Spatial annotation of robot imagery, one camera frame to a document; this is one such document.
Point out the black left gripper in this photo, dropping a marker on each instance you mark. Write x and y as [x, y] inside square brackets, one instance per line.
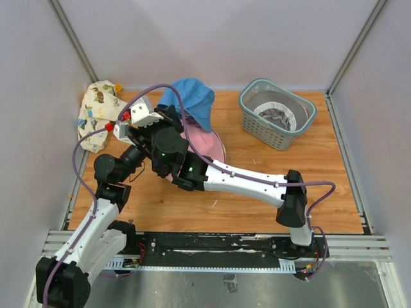
[140, 138]

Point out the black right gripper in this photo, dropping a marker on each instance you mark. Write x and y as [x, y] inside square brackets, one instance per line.
[170, 119]

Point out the blue hat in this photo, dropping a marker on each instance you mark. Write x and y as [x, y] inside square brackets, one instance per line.
[197, 101]

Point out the pink bucket hat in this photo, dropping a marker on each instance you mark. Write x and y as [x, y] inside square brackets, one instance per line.
[207, 143]

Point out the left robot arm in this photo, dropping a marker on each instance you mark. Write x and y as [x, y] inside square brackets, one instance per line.
[65, 279]

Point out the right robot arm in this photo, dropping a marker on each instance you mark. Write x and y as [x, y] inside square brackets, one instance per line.
[173, 157]

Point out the cartoon print cloth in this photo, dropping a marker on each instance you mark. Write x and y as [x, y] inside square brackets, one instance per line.
[100, 105]

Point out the small yellow object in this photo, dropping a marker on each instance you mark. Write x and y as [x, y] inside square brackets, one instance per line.
[118, 87]

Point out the grey plastic basket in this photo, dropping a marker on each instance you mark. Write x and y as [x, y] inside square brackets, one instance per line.
[260, 91]

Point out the grey hat in basket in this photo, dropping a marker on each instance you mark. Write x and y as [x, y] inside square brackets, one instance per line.
[288, 116]

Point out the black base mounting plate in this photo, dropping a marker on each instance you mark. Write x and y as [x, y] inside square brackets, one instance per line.
[222, 250]

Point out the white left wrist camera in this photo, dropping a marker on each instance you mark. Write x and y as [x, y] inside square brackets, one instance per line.
[120, 130]

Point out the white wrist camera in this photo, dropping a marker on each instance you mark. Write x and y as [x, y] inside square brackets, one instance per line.
[143, 114]
[120, 130]

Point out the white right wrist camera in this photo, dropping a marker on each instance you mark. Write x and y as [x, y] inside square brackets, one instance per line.
[143, 114]

